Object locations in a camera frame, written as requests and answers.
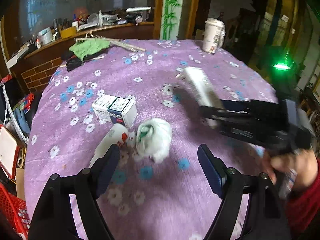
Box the long white medicine box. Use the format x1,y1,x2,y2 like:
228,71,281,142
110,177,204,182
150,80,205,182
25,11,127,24
175,66,226,130

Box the white tube bottle red label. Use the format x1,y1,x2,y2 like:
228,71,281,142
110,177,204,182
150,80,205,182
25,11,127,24
89,124,129,168

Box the white cloth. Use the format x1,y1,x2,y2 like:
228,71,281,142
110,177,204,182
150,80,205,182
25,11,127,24
136,118,172,164

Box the small white medicine box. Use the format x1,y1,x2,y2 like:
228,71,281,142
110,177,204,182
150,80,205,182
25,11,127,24
92,94,138,128

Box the red sleeve forearm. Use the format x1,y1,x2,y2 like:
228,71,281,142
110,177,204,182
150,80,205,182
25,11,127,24
286,160,319,239

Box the person right hand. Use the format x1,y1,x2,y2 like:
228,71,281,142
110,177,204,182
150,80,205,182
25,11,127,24
261,149,318,191

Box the red plastic basket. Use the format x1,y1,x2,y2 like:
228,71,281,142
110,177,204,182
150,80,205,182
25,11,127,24
1,183,31,239

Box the red rimmed white container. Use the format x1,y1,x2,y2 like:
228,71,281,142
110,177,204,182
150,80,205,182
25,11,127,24
0,125,20,180

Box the purple floral tablecloth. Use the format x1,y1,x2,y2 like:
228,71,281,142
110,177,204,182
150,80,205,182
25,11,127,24
24,40,276,239

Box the white patterned paper cup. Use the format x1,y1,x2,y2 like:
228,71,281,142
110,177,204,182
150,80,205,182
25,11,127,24
202,18,225,54

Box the wooden brick counter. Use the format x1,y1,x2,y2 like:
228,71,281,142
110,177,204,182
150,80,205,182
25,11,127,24
10,22,155,93

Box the black garment on table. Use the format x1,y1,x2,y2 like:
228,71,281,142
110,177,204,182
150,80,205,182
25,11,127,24
61,49,107,72

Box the green cloth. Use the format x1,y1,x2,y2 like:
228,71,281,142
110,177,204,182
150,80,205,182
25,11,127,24
69,40,110,60

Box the rolled paper sticks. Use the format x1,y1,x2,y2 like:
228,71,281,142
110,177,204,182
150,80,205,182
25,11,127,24
74,37,146,53

